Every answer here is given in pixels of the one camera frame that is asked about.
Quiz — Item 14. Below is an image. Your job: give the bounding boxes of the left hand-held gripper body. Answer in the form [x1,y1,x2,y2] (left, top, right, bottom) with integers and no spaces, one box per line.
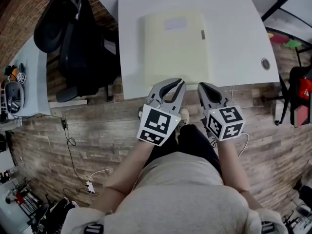
[136,96,182,147]

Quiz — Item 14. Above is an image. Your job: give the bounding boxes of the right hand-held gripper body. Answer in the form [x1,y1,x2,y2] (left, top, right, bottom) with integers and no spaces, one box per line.
[201,99,246,142]

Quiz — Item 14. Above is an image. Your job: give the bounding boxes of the pale yellow cardboard sheet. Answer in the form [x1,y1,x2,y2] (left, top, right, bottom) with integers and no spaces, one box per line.
[138,8,215,86]

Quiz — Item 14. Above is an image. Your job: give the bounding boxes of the person's right forearm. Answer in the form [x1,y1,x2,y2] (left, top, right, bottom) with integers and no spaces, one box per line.
[218,140,264,209]

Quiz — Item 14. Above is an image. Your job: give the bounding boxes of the person's left forearm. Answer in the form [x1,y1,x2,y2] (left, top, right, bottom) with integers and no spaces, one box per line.
[90,137,154,213]

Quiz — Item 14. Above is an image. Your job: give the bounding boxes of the person's right shoe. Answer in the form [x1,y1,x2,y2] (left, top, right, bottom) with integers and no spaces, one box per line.
[179,107,190,131]

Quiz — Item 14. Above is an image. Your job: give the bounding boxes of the person's black trousers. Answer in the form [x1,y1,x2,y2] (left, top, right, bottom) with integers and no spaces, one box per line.
[146,124,222,177]

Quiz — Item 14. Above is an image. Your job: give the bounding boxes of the white table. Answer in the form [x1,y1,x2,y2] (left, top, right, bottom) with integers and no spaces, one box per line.
[117,0,280,100]

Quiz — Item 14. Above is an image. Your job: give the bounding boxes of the black mesh office chair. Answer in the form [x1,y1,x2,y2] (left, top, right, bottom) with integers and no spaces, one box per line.
[274,64,312,129]

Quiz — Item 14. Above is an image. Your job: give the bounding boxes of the person's grey shirt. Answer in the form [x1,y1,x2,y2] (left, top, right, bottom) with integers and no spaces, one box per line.
[60,151,290,234]

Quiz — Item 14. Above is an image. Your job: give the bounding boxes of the red bag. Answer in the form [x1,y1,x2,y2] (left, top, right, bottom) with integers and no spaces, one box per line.
[293,77,312,128]

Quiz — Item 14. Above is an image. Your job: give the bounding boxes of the green felt piece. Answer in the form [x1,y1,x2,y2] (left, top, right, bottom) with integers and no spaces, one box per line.
[284,39,303,49]

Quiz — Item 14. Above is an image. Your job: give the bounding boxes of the whiteboard on black stand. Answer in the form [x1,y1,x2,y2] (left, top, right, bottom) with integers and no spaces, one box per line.
[260,0,312,48]

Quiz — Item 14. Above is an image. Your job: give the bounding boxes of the light blue table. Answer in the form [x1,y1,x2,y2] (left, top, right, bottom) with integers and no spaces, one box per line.
[4,37,52,119]

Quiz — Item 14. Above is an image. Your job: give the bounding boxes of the spare hand-held gripper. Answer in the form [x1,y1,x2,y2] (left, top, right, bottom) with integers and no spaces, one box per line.
[16,62,27,84]

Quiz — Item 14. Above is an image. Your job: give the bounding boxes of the grey bowl-shaped holder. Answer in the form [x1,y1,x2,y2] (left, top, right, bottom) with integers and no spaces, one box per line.
[4,81,25,114]

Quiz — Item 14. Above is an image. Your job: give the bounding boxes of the orange and black tool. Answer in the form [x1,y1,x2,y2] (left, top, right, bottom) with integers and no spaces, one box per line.
[3,65,18,79]

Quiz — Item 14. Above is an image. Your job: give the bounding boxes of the round grey cable grommet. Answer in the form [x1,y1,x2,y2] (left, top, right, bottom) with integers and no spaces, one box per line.
[260,57,271,71]

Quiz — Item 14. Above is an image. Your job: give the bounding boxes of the black cable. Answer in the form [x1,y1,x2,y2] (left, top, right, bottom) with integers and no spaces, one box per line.
[12,113,90,192]

